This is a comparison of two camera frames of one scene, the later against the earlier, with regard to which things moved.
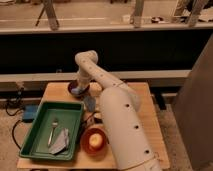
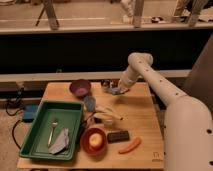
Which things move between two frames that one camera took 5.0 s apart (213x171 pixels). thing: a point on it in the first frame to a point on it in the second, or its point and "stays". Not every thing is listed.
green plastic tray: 68,116 stays
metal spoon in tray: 54,126 stays
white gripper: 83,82 to 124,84
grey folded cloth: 61,143 stays
